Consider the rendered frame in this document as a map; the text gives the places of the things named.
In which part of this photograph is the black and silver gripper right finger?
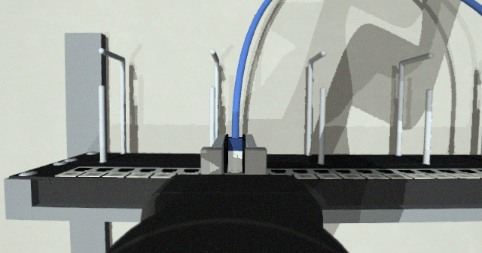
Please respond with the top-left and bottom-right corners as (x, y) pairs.
(243, 134), (267, 175)

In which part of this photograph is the blue patch cord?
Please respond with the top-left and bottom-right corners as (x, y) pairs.
(232, 0), (482, 138)

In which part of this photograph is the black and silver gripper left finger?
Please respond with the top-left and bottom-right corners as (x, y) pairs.
(200, 134), (228, 175)

